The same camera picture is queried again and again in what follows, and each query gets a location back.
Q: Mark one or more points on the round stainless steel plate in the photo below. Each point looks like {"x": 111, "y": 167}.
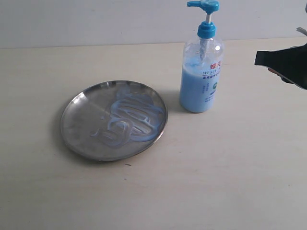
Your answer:
{"x": 89, "y": 110}

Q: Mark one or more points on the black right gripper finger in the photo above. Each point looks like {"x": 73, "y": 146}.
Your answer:
{"x": 290, "y": 64}

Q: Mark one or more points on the smeared light blue paste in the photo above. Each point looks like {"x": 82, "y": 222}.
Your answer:
{"x": 133, "y": 118}

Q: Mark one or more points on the blue lotion pump bottle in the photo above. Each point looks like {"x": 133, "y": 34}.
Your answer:
{"x": 202, "y": 62}

